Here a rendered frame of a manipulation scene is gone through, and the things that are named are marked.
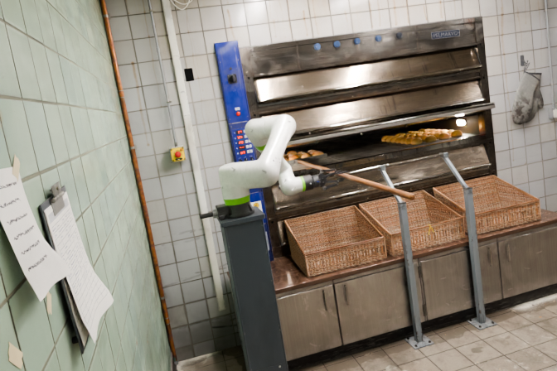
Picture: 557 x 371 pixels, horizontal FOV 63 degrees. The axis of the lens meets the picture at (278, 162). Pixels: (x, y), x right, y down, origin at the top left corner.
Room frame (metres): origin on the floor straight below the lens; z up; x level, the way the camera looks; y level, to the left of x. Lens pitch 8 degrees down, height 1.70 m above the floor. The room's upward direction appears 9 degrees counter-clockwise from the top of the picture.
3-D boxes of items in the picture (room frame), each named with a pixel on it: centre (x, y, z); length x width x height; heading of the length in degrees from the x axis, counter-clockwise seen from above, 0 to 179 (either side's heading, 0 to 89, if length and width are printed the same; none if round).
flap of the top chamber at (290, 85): (3.44, -0.80, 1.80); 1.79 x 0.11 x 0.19; 103
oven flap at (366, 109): (3.44, -0.80, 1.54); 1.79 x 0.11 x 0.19; 103
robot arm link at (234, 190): (2.14, 0.21, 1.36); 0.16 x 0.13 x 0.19; 69
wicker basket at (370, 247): (3.05, -0.29, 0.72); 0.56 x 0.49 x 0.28; 102
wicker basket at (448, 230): (3.18, -0.86, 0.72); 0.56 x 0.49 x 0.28; 103
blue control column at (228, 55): (4.11, 0.43, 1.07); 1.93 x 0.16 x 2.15; 13
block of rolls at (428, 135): (3.99, -1.27, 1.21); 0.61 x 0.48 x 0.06; 13
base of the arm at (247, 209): (2.13, 0.28, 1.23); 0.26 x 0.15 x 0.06; 103
